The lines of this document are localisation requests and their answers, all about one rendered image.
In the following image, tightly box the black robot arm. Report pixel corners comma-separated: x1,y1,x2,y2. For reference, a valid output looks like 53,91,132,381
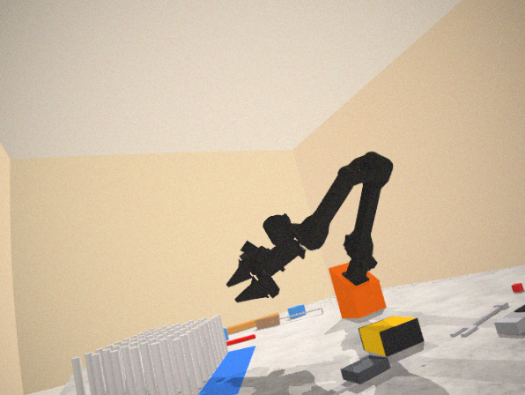
240,151,393,286

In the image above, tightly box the blue flat strip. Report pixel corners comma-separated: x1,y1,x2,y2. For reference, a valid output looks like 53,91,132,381
198,346,255,395

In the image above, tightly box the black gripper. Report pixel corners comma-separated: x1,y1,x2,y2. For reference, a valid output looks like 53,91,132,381
227,248,286,303

